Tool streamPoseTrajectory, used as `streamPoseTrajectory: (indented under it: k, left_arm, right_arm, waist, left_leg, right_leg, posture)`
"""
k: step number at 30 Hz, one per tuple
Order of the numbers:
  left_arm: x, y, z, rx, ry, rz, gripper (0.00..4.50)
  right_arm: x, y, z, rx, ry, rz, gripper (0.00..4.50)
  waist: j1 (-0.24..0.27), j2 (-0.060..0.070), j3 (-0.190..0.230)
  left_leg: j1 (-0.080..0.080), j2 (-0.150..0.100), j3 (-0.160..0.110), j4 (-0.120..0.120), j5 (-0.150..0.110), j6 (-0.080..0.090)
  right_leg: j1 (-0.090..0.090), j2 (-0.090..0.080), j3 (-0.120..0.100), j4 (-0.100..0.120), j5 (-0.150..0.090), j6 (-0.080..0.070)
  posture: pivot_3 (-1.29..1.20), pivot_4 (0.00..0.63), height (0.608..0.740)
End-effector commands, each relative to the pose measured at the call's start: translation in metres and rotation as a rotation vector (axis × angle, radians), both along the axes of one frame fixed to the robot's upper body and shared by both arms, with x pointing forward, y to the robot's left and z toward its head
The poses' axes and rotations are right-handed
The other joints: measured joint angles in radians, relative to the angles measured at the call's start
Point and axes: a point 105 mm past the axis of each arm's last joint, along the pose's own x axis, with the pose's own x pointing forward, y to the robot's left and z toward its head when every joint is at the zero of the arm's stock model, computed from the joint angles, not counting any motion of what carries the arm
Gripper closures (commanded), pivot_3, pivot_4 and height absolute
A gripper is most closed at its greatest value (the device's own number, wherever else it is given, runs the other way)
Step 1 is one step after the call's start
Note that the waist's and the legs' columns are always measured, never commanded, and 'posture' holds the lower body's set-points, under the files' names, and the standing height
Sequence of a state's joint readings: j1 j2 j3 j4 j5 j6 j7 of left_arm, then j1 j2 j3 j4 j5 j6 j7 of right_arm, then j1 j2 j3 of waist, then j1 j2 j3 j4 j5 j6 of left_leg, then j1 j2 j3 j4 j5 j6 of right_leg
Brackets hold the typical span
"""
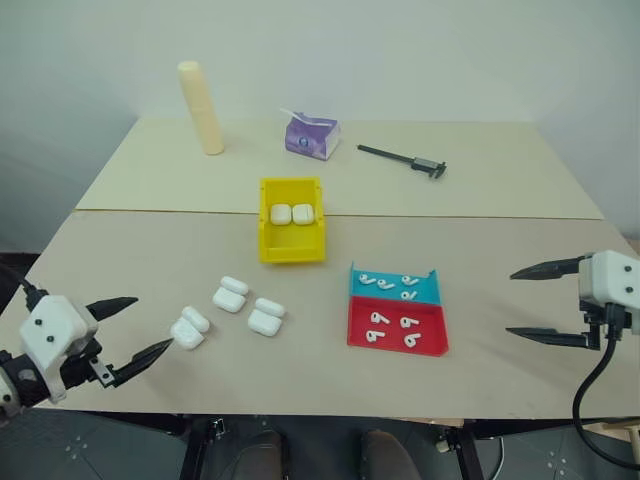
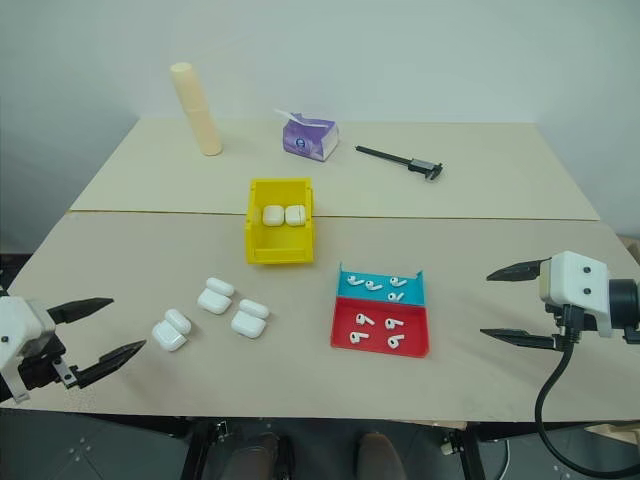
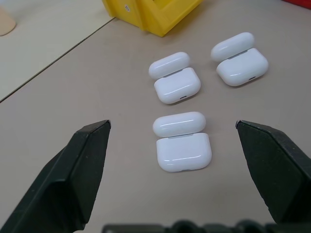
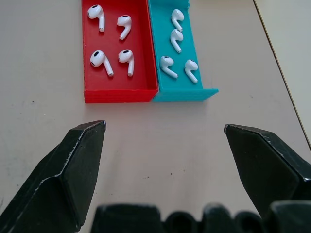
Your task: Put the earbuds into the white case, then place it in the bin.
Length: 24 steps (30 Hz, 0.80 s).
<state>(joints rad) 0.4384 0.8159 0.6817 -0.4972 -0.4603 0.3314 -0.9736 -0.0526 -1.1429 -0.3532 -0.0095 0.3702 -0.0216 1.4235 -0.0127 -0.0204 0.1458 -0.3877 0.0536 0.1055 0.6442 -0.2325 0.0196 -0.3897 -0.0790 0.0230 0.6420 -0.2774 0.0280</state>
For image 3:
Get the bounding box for white earbud case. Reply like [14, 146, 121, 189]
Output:
[210, 32, 269, 87]
[148, 51, 202, 105]
[152, 111, 210, 173]

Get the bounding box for beige rounded object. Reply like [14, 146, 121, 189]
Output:
[0, 5, 17, 36]

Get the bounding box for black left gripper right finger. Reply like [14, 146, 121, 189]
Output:
[235, 119, 311, 223]

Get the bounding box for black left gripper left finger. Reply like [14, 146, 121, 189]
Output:
[0, 119, 112, 233]

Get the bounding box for yellow plastic storage bin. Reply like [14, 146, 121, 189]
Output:
[101, 0, 203, 38]

